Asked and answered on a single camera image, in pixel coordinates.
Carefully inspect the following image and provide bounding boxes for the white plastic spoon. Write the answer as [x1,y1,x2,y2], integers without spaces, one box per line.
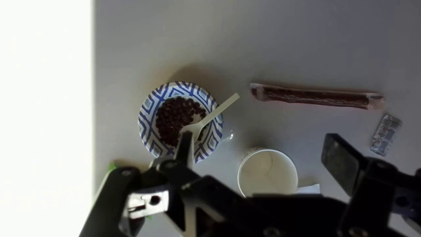
[182,93,239,135]

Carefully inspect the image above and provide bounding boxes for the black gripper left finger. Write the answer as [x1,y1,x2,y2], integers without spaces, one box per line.
[79,131,229,237]

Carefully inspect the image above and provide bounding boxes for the blue patterned small bowl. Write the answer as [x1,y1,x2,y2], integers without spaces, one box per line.
[138,81,218,157]

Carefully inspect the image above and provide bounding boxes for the white paper napkin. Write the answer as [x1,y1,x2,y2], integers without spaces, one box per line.
[295,183,321,194]

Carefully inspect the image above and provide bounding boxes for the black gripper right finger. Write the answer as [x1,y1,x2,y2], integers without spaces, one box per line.
[321,132,421,237]

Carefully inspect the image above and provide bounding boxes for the white paper cup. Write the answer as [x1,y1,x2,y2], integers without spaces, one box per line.
[237,148,299,197]

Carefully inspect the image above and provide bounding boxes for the small silver foil packet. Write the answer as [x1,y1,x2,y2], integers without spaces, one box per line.
[370,113,403,156]

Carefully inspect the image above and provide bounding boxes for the coffee beans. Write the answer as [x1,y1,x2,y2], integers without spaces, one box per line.
[155,96,207,146]

